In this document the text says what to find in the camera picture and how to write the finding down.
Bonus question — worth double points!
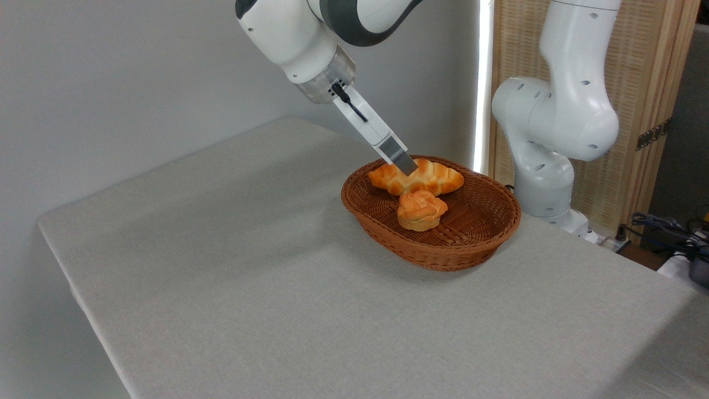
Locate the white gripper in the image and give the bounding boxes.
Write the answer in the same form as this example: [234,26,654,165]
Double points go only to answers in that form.
[331,83,419,177]

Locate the braided bread loaf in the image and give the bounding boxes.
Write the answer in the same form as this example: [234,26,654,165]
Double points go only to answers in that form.
[368,158,466,197]

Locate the round knotted bread roll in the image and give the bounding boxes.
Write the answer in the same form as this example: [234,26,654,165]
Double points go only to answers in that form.
[397,190,449,232]

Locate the brown wicker basket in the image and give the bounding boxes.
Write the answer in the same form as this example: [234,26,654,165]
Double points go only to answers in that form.
[340,155,522,272]

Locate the grey tablecloth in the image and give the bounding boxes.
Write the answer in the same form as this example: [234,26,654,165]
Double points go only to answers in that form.
[38,116,709,399]

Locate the metal screen hinge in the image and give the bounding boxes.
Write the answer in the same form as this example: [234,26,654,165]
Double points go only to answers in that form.
[636,119,672,151]

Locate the wooden bamboo folding screen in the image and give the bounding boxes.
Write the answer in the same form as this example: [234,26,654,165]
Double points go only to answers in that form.
[490,0,701,240]

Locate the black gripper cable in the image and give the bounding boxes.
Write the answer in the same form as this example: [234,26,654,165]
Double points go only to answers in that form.
[331,82,369,124]

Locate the dark cable bundle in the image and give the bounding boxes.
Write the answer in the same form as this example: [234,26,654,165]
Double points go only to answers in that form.
[618,212,709,261]

